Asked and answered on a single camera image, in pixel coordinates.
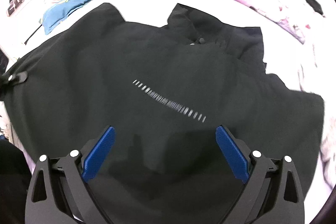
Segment red and black small device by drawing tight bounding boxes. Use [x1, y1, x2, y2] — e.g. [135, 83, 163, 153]
[7, 0, 25, 16]

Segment black zip jacket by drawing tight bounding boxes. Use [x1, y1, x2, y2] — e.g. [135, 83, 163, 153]
[3, 3, 324, 223]

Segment black garment on duvet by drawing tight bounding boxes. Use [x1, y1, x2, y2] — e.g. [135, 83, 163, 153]
[305, 0, 324, 16]

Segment blue pillow with orange dots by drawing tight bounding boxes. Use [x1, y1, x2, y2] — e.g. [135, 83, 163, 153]
[41, 0, 92, 35]

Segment purple fleece bed sheet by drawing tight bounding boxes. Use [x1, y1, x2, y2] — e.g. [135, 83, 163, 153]
[1, 0, 333, 223]

